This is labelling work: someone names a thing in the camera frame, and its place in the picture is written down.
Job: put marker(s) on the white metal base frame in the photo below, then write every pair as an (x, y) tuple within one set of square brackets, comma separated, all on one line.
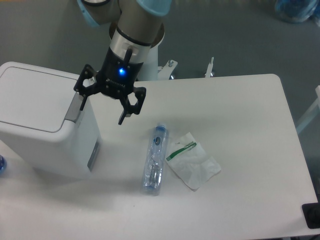
[(172, 71)]

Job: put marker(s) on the crushed clear plastic bottle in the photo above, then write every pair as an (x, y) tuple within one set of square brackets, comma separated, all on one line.
[(155, 159)]

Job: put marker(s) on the blue plastic bag top right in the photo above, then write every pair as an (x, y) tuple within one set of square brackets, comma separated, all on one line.
[(295, 11)]

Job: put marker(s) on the blue bottle at left edge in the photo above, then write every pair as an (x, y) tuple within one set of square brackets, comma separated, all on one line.
[(3, 164)]

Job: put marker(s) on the black device at right edge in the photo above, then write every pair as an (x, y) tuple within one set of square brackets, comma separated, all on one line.
[(311, 212)]

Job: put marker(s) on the white frame at right edge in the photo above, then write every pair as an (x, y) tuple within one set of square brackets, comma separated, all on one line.
[(310, 113)]

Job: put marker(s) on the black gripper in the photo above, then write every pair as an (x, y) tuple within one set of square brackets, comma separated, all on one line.
[(120, 75)]

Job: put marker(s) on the white green-striped plastic bag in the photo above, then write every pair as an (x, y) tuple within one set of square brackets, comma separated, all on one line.
[(190, 162)]

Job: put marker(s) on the white push-button trash can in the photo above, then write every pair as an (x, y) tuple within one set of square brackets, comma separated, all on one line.
[(45, 122)]

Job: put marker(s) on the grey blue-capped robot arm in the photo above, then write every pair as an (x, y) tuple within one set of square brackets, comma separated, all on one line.
[(138, 24)]

